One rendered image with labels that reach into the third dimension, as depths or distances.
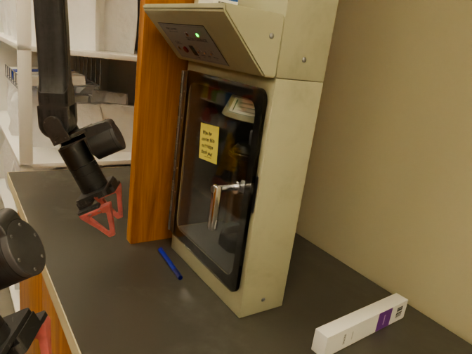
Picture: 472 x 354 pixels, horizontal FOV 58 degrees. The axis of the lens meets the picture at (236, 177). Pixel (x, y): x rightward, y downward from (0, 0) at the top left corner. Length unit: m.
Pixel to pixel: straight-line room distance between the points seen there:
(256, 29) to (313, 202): 0.71
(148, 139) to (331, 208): 0.55
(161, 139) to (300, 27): 0.47
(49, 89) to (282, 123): 0.45
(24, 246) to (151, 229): 0.70
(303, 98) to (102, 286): 0.56
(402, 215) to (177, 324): 0.58
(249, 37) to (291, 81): 0.12
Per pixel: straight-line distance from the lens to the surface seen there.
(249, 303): 0.88
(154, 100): 1.03
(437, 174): 1.03
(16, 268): 0.44
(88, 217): 0.91
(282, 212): 0.82
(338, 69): 1.22
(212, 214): 0.78
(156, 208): 1.11
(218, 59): 0.80
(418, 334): 1.00
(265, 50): 0.71
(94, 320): 0.86
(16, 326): 0.53
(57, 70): 0.90
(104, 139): 0.89
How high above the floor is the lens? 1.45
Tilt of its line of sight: 17 degrees down
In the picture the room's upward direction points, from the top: 8 degrees clockwise
